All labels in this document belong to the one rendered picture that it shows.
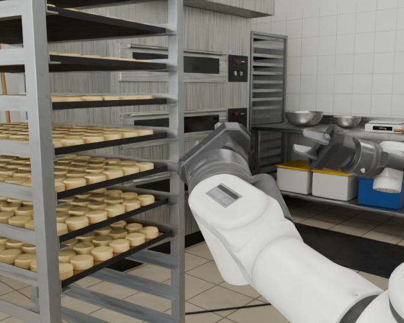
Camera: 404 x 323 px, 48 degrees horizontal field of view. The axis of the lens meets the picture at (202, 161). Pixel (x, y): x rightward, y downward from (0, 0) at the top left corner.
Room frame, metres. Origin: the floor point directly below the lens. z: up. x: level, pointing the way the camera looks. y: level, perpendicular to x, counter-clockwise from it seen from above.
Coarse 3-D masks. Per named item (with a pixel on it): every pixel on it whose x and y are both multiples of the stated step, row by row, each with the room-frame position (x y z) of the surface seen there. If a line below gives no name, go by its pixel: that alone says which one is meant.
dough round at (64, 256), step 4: (60, 252) 1.02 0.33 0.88; (64, 252) 1.02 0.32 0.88; (68, 252) 1.02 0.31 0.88; (72, 252) 1.02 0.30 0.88; (60, 256) 0.99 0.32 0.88; (64, 256) 0.99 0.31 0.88; (68, 256) 0.99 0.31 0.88; (72, 256) 1.00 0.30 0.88; (60, 260) 0.99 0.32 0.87; (64, 260) 0.99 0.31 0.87; (68, 260) 0.99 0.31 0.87
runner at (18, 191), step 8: (0, 184) 0.94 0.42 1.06; (8, 184) 0.92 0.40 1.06; (0, 192) 0.94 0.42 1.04; (8, 192) 0.92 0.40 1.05; (16, 192) 0.91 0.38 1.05; (24, 192) 0.90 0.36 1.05; (32, 192) 0.89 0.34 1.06; (56, 192) 0.85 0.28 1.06; (24, 200) 0.90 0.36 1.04; (32, 200) 0.89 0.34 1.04; (56, 200) 0.85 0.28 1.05
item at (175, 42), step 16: (176, 0) 1.21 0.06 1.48; (176, 16) 1.21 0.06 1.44; (176, 48) 1.21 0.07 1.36; (176, 80) 1.21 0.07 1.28; (176, 112) 1.21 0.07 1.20; (176, 144) 1.21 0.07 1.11; (176, 160) 1.21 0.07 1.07; (176, 176) 1.22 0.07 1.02; (176, 192) 1.22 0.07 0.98; (176, 208) 1.22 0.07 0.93; (176, 224) 1.22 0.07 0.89; (176, 240) 1.22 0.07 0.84; (176, 272) 1.22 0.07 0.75; (176, 304) 1.22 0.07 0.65
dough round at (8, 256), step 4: (4, 252) 1.02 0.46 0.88; (8, 252) 1.02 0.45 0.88; (12, 252) 1.02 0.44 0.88; (16, 252) 1.02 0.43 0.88; (20, 252) 1.02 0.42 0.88; (0, 256) 1.00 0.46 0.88; (4, 256) 0.99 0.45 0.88; (8, 256) 0.99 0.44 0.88; (12, 256) 1.00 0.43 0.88; (16, 256) 1.00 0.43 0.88; (0, 260) 1.00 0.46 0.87; (4, 260) 0.99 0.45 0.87; (8, 260) 0.99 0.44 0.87; (12, 260) 1.00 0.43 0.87
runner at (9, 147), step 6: (0, 144) 0.93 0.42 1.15; (6, 144) 0.92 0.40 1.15; (12, 144) 0.91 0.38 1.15; (18, 144) 0.90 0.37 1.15; (24, 144) 0.89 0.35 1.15; (54, 144) 0.85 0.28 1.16; (0, 150) 0.93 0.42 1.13; (6, 150) 0.92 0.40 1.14; (12, 150) 0.91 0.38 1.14; (18, 150) 0.90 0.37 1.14; (24, 150) 0.89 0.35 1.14; (54, 150) 0.85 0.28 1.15; (24, 156) 0.89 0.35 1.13; (54, 156) 0.85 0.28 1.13; (60, 156) 0.88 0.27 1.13
